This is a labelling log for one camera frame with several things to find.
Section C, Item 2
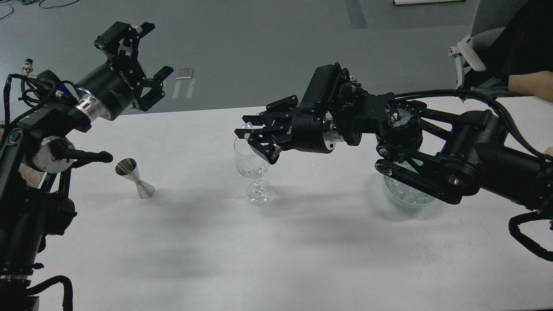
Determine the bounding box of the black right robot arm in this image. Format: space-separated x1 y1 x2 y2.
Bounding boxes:
234 63 553 261

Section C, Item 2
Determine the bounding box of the clear ice cube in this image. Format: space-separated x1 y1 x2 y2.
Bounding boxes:
241 122 254 131

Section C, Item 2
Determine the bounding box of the pile of clear ice cubes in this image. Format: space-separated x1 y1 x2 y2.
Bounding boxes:
383 176 436 206

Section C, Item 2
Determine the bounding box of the white office chair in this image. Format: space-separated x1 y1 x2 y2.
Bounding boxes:
448 0 527 89

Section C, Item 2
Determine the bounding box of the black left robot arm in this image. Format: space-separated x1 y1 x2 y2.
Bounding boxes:
0 22 173 311

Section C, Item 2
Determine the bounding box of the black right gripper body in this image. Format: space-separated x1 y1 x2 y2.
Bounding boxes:
276 110 337 154

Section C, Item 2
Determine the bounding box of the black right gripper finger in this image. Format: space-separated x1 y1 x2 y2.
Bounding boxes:
235 95 298 138
245 129 285 165

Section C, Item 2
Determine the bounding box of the steel double jigger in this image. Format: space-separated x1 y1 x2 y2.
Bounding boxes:
115 158 156 199

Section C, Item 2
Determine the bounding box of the seated person in jeans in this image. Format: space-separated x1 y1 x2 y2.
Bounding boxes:
465 0 553 102

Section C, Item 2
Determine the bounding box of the green bowl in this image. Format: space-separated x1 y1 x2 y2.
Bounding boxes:
383 175 437 209

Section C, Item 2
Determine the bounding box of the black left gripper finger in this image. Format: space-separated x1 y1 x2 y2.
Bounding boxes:
94 22 156 69
136 66 174 112

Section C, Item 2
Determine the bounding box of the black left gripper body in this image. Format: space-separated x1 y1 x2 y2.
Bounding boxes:
77 58 146 121

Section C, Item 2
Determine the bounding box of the clear wine glass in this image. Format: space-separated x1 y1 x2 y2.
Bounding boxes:
233 133 274 206

